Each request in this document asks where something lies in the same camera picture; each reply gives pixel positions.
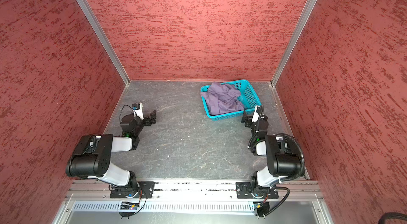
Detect right connector board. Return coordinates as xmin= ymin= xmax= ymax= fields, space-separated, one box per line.
xmin=253 ymin=202 xmax=270 ymax=217

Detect purple trousers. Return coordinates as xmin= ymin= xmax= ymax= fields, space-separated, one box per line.
xmin=200 ymin=82 xmax=244 ymax=116

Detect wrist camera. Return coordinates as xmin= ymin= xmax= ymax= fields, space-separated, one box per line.
xmin=252 ymin=105 xmax=263 ymax=123
xmin=132 ymin=103 xmax=144 ymax=120

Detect aluminium front rail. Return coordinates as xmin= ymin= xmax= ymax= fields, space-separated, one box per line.
xmin=64 ymin=178 xmax=324 ymax=202

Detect black cable bottom right corner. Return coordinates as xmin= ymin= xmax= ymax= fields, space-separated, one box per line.
xmin=377 ymin=212 xmax=407 ymax=224

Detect white slotted cable duct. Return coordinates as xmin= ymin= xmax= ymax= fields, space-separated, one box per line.
xmin=72 ymin=201 xmax=254 ymax=214

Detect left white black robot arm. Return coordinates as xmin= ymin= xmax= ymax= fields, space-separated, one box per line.
xmin=65 ymin=108 xmax=157 ymax=199

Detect left connector board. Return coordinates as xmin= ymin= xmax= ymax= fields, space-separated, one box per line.
xmin=119 ymin=201 xmax=140 ymax=211

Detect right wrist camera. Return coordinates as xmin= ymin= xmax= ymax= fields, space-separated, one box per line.
xmin=252 ymin=105 xmax=263 ymax=123

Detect right aluminium corner post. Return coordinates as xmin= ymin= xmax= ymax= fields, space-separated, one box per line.
xmin=271 ymin=0 xmax=318 ymax=87

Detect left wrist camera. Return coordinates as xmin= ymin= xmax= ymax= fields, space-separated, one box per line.
xmin=132 ymin=103 xmax=144 ymax=120

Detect left aluminium corner post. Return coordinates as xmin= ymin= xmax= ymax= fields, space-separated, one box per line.
xmin=76 ymin=0 xmax=131 ymax=86

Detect connector board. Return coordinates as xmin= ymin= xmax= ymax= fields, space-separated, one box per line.
xmin=253 ymin=202 xmax=270 ymax=217
xmin=119 ymin=201 xmax=140 ymax=211

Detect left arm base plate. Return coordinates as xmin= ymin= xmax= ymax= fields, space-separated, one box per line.
xmin=110 ymin=181 xmax=156 ymax=200

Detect aluminium corner post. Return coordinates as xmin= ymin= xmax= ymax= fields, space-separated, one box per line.
xmin=76 ymin=0 xmax=131 ymax=86
xmin=271 ymin=0 xmax=318 ymax=87

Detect teal plastic basket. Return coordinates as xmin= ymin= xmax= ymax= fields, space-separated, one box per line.
xmin=200 ymin=79 xmax=261 ymax=121

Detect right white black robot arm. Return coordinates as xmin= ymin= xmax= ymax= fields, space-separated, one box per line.
xmin=236 ymin=109 xmax=305 ymax=199

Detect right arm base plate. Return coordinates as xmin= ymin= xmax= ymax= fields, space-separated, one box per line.
xmin=235 ymin=182 xmax=279 ymax=199

